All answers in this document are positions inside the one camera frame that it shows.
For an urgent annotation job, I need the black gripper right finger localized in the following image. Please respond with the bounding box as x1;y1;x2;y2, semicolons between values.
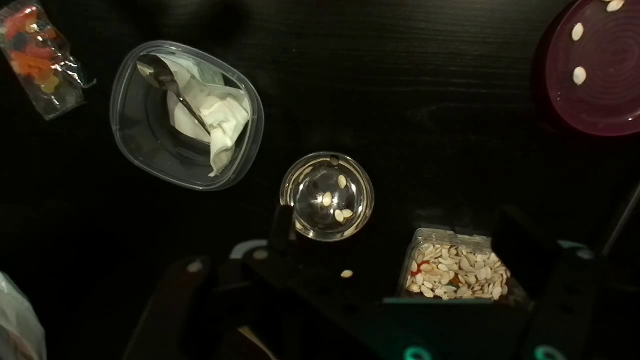
491;206;599;350

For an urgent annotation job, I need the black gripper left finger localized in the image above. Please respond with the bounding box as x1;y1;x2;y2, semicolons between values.
228;205;315;297

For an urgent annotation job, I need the metal spoon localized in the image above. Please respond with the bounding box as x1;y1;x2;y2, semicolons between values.
138;54;211;137

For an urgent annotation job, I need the small clear glass bowl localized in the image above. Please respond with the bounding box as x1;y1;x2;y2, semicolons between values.
277;151;376;245

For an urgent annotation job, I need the pile of pumpkin seeds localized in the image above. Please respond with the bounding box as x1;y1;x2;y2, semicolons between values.
405;240;514;302

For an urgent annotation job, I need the clear rectangular plastic container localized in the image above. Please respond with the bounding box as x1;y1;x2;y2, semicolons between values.
395;226;529;309

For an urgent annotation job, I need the crumpled white tissue paper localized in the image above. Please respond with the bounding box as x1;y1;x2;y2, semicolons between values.
135;53;254;178

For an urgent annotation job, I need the white bowl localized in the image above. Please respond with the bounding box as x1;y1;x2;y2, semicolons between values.
108;38;266;195

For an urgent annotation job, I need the purple plastic plate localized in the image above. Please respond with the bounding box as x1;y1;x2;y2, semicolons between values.
542;0;640;139

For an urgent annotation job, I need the crinkled clear plastic bag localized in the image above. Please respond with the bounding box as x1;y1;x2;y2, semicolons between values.
0;271;48;360

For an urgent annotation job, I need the clear bag of colourful candy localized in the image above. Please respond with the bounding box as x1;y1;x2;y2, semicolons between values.
0;2;97;123

